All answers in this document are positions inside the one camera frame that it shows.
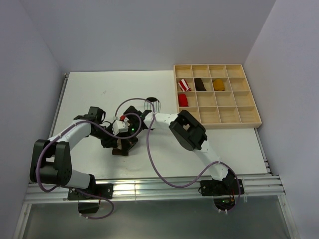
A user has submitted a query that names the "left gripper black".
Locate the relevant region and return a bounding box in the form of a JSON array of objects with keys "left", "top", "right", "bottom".
[{"left": 91, "top": 123, "right": 120, "bottom": 148}]

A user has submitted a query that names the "beige brown striped sock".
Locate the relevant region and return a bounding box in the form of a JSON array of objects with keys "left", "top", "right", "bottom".
[{"left": 112, "top": 139, "right": 130, "bottom": 156}]

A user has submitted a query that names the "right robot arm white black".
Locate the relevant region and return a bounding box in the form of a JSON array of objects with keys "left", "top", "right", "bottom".
[{"left": 123, "top": 106, "right": 240, "bottom": 194}]

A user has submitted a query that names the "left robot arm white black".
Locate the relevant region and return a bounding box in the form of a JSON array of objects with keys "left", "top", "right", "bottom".
[{"left": 29, "top": 107, "right": 111, "bottom": 199}]

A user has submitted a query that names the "white black striped sock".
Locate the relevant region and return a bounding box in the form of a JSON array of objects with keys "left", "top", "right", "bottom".
[{"left": 144, "top": 97, "right": 161, "bottom": 113}]

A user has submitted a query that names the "red white striped rolled sock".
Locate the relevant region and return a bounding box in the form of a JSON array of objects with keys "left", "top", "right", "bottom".
[{"left": 177, "top": 79, "right": 191, "bottom": 92}]

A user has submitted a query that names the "dark brown rolled sock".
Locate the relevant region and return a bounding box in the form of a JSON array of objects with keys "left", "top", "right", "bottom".
[{"left": 194, "top": 78, "right": 206, "bottom": 92}]

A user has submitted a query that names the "mustard yellow rolled sock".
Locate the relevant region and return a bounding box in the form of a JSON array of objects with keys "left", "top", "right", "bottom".
[{"left": 213, "top": 78, "right": 225, "bottom": 91}]

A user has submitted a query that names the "wooden compartment tray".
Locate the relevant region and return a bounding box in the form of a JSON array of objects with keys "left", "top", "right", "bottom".
[{"left": 173, "top": 64, "right": 262, "bottom": 129}]

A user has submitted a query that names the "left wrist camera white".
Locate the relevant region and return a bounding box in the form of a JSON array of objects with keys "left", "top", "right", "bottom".
[{"left": 112, "top": 120, "right": 129, "bottom": 135}]

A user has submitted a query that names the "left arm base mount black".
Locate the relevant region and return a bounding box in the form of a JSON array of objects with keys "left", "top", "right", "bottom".
[{"left": 67, "top": 183, "right": 115, "bottom": 220}]

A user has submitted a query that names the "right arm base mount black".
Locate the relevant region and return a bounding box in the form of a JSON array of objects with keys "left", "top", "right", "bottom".
[{"left": 198, "top": 177, "right": 245, "bottom": 214}]

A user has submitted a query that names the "aluminium rail frame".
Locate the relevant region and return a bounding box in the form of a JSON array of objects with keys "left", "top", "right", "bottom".
[{"left": 13, "top": 70, "right": 300, "bottom": 239}]

